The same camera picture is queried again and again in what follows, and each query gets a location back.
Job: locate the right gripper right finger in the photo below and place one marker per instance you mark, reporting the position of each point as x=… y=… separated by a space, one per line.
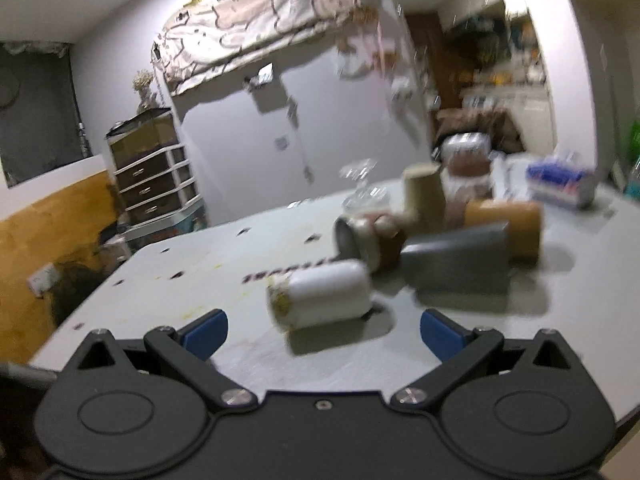
x=463 y=355

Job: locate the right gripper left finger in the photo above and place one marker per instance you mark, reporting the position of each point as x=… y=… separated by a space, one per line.
x=184 y=355

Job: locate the dark grey cup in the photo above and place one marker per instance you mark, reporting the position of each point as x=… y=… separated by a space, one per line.
x=466 y=261

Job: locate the white cartoon cup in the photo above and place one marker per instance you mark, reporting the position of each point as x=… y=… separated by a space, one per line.
x=332 y=293

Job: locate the beige cup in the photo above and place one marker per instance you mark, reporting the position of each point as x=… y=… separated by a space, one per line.
x=425 y=200

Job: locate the white drawer unit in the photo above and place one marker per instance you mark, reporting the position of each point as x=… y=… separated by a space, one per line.
x=158 y=185

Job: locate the clear stemmed glass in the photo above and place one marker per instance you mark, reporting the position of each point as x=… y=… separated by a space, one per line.
x=366 y=197

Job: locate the blue tissue pack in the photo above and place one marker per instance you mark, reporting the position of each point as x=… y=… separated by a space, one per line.
x=560 y=181

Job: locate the glass terrarium tank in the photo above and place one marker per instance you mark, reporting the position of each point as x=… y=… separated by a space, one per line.
x=141 y=135

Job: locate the brown covered chair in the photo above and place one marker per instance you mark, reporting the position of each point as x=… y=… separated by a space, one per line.
x=498 y=124

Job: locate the dried flower vase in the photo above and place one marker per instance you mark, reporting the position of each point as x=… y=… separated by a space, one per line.
x=141 y=84

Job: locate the cartoon print fabric cover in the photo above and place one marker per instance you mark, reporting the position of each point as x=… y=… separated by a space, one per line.
x=208 y=38

